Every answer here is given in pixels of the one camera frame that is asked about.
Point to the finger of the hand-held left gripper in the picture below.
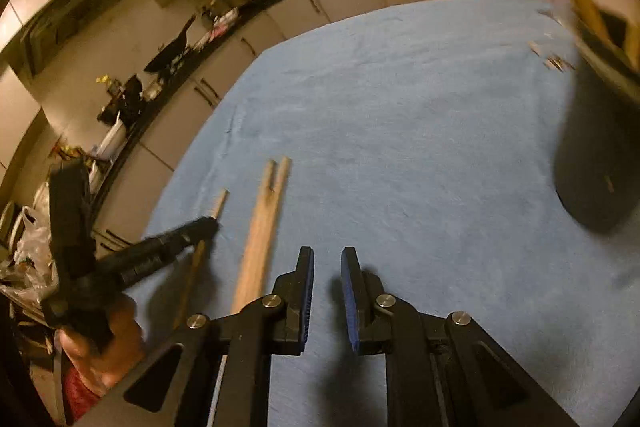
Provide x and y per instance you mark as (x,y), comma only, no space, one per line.
(160,247)

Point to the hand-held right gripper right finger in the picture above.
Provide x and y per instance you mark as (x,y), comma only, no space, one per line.
(351,302)

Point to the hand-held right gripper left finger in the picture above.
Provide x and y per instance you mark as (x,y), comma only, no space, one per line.
(306,302)

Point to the wooden chopstick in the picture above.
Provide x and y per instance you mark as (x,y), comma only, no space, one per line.
(192,277)
(271,232)
(255,232)

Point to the black perforated utensil holder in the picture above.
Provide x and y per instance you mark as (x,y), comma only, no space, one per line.
(600,147)

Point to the person's left hand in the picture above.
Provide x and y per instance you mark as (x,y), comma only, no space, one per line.
(122,347)

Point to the clear plastic bags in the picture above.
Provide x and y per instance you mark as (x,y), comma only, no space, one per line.
(30,247)

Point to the blue towel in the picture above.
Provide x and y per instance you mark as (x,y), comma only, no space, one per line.
(400,132)

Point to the black wok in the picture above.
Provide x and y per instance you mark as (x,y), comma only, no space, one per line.
(170,52)

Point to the dark wall oven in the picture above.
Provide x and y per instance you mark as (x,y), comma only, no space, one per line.
(75,17)

